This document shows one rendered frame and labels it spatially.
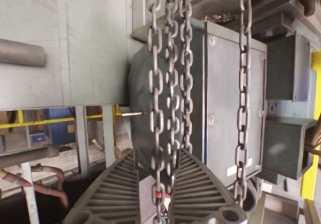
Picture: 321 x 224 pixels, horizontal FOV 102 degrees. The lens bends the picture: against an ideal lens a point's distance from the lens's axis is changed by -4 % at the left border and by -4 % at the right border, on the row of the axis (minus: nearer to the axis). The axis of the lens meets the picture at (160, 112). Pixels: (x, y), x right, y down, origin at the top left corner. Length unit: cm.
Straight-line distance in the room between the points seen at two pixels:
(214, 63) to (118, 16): 59
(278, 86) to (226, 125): 18
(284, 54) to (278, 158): 25
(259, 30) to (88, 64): 58
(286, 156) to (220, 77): 25
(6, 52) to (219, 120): 46
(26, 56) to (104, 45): 33
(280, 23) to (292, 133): 27
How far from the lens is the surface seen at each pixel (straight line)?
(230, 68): 31
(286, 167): 44
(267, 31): 50
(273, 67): 43
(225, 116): 29
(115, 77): 67
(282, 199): 245
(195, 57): 28
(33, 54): 44
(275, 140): 43
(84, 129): 98
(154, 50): 17
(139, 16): 78
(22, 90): 52
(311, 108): 87
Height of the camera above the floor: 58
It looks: 5 degrees up
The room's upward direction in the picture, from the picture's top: 179 degrees clockwise
